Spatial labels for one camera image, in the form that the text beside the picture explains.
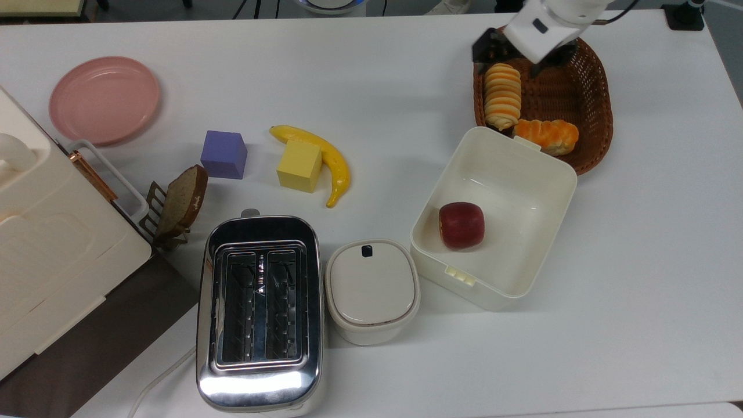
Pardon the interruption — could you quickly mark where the red apple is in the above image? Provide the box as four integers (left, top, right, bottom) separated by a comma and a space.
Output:
438, 201, 486, 251

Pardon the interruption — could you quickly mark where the metal toast rack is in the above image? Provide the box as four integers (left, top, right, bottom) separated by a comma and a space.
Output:
139, 181, 192, 251

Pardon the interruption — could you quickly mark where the copper bar handle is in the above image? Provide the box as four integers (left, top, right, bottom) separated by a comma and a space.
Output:
70, 150, 118, 202

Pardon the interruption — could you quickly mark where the black stand base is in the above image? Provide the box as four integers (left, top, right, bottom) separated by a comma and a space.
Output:
662, 0, 706, 31

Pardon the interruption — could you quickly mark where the orange glazed bread roll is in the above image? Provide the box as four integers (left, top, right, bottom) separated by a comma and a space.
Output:
513, 118, 580, 157

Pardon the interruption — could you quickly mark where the pink plate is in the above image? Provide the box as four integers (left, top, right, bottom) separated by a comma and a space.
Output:
49, 56, 161, 146

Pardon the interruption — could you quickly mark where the white square plastic container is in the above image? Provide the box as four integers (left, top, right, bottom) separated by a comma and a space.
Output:
410, 125, 579, 312

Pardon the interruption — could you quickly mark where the small white lidded bin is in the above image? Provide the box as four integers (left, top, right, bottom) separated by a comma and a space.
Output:
324, 239, 421, 347

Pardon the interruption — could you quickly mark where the cream and chrome toaster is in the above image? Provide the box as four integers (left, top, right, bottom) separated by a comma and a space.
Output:
196, 209, 326, 416

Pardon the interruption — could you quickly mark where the purple foam cube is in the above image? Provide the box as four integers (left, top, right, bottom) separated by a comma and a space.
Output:
200, 130, 248, 180

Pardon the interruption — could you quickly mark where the yellow foam cube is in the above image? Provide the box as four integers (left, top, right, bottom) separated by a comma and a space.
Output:
276, 139, 323, 193

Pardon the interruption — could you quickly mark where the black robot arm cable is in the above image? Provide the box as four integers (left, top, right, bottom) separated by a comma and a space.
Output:
591, 0, 640, 25

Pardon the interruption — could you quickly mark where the brown bread slice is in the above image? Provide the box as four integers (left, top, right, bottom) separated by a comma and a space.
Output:
156, 165, 209, 237

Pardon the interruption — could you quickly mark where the yellow banana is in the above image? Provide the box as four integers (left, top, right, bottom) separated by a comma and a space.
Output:
269, 125, 352, 208

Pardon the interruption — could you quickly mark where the white rectangular frame handle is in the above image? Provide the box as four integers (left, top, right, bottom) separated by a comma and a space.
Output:
66, 139, 149, 225

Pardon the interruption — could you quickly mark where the striped orange bread roll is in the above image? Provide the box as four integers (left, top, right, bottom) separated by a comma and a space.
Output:
484, 63, 522, 131

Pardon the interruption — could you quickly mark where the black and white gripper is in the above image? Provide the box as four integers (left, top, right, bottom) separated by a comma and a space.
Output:
471, 0, 582, 78

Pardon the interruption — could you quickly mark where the white toaster power cable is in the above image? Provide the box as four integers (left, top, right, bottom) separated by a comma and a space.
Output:
127, 345, 198, 418

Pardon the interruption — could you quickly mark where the brown wicker basket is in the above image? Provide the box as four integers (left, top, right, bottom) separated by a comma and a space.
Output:
473, 26, 614, 176

